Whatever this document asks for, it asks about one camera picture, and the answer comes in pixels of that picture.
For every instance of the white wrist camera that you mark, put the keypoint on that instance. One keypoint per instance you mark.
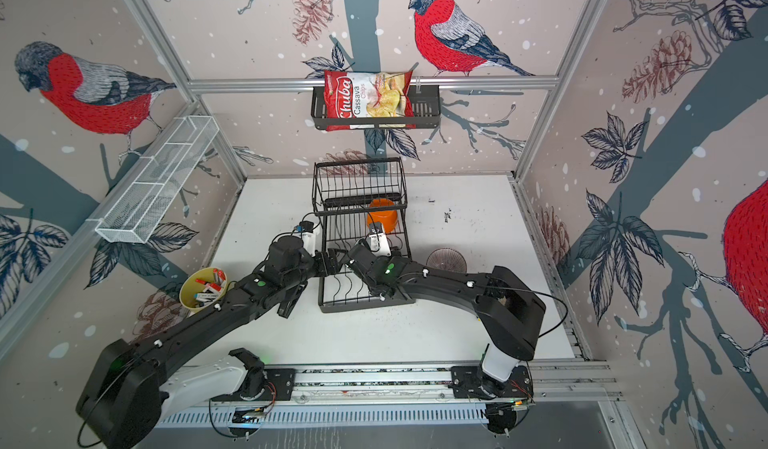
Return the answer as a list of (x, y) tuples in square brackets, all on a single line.
[(307, 231), (377, 240)]

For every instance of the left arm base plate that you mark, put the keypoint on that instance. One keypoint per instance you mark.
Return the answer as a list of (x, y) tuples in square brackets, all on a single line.
[(272, 384)]

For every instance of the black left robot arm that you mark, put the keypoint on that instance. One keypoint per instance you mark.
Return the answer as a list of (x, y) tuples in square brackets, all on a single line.
[(131, 387)]

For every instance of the pink patterned glass bowl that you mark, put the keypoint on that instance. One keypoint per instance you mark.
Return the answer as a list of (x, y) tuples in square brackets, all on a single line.
[(447, 259)]

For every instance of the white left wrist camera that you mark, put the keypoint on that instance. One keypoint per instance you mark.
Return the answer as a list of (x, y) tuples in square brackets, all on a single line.
[(307, 231)]

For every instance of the yellow cup with markers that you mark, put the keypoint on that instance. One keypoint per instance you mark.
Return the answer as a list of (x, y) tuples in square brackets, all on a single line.
[(203, 288)]

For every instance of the white wire mesh shelf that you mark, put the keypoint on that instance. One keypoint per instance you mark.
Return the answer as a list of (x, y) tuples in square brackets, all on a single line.
[(141, 207)]

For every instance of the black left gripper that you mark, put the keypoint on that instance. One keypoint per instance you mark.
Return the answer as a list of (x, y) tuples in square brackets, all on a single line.
[(334, 266)]

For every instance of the black wall basket shelf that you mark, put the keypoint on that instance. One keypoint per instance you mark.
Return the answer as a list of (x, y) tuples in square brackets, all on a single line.
[(420, 108)]

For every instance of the red cassava chips bag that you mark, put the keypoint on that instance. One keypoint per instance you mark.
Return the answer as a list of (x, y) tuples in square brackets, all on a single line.
[(356, 95)]

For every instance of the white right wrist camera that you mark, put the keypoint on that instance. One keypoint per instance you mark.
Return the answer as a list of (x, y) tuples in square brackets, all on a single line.
[(377, 240)]

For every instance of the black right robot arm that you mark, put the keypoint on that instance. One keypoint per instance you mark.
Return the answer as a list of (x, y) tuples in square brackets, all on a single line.
[(511, 313)]

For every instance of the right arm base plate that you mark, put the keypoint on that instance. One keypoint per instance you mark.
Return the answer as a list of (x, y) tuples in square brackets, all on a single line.
[(470, 382)]

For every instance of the black stapler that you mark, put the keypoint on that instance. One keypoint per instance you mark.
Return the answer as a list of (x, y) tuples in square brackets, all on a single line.
[(290, 300)]

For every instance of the black wire dish rack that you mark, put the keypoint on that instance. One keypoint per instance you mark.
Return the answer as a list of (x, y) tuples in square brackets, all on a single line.
[(341, 193)]

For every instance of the orange plastic bowl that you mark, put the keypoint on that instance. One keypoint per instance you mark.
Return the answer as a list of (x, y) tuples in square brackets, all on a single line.
[(383, 211)]

